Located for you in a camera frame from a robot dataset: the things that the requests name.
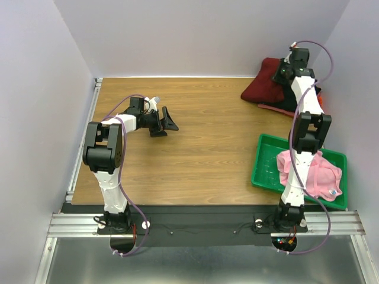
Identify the folded black t shirt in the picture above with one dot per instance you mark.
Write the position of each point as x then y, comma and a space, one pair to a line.
288, 104

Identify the aluminium frame rail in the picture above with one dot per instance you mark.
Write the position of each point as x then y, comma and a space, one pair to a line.
343, 223

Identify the left side aluminium rail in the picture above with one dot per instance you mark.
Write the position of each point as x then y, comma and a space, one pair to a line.
73, 178

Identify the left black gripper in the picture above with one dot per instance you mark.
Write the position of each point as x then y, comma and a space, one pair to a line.
157, 122

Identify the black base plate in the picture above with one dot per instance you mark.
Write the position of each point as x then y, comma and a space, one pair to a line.
190, 225

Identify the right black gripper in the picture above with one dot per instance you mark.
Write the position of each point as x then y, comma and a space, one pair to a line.
280, 76

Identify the green plastic tray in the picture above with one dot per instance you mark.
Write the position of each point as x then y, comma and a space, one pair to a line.
266, 175

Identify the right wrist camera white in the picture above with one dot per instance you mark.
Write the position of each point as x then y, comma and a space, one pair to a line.
288, 54

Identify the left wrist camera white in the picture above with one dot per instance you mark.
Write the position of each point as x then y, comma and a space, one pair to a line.
151, 104

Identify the folded orange t shirt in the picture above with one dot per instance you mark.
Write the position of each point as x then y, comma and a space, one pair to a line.
320, 100

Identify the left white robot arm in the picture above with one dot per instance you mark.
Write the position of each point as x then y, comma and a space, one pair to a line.
104, 152

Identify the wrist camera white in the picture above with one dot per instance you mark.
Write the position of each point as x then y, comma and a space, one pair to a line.
288, 54
151, 104

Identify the maroon t shirt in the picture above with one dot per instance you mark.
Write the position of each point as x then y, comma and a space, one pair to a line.
263, 89

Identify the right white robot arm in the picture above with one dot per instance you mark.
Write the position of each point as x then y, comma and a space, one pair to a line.
307, 135

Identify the folded salmon pink t shirt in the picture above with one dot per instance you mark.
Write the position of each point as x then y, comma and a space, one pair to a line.
275, 109

